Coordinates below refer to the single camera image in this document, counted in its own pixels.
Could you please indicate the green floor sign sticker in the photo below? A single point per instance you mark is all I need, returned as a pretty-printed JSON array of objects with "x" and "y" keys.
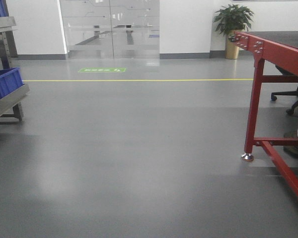
[{"x": 102, "y": 69}]

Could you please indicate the frosted glass double door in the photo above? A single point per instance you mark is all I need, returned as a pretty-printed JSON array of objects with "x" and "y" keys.
[{"x": 111, "y": 29}]

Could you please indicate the potted green plant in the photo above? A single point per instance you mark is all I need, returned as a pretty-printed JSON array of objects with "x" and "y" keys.
[{"x": 229, "y": 19}]

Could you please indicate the grey metal shelf rack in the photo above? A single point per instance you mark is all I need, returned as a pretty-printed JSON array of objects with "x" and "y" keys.
[{"x": 10, "y": 105}]

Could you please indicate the blue plastic bin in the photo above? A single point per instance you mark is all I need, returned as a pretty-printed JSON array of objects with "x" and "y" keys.
[{"x": 10, "y": 80}]

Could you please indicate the black office chair base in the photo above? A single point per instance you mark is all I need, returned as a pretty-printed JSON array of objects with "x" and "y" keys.
[{"x": 286, "y": 93}]

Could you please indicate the red metal conveyor frame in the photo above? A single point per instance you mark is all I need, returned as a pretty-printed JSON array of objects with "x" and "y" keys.
[{"x": 280, "y": 48}]

